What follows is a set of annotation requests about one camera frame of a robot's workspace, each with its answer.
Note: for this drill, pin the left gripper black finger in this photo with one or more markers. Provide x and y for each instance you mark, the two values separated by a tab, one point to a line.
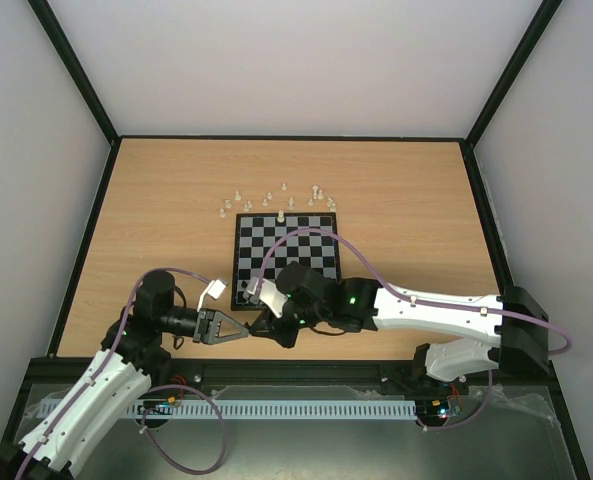
228	324
224	337

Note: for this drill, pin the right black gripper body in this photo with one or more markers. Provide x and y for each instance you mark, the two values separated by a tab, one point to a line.
278	327

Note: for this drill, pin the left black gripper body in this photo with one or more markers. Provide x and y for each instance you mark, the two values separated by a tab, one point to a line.
201	328

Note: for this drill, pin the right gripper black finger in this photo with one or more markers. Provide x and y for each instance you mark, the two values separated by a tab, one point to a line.
285	335
262	324

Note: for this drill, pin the white chess piece cluster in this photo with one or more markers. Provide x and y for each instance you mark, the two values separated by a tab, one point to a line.
317	193

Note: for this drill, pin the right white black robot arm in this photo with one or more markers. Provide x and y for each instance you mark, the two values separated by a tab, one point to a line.
504	332

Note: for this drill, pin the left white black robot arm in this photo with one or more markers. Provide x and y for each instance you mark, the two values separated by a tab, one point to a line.
130	363

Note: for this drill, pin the white chess piece far right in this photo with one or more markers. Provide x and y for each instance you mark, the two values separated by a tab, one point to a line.
331	203

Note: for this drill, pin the black and white chessboard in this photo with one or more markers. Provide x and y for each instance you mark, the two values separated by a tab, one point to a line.
255	233

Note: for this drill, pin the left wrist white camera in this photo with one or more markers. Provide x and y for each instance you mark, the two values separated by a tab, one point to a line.
214	290

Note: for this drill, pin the white slotted cable duct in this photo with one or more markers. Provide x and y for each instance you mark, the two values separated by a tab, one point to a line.
278	410

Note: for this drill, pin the black aluminium frame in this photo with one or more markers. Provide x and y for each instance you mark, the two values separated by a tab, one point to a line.
287	372

